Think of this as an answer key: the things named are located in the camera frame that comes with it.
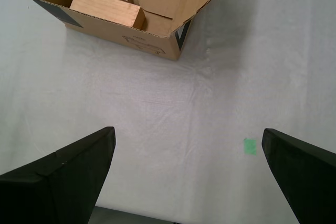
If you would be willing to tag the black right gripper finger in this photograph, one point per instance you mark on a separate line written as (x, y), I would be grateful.
(60, 187)
(307, 182)

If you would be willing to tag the brown cardboard box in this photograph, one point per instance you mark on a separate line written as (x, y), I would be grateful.
(118, 30)

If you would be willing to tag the light wooden block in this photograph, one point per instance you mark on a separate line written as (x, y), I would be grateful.
(105, 7)

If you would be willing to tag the small green tape mark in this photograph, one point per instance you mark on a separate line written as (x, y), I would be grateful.
(250, 146)

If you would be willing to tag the white table cloth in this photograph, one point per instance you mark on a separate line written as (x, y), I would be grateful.
(168, 98)

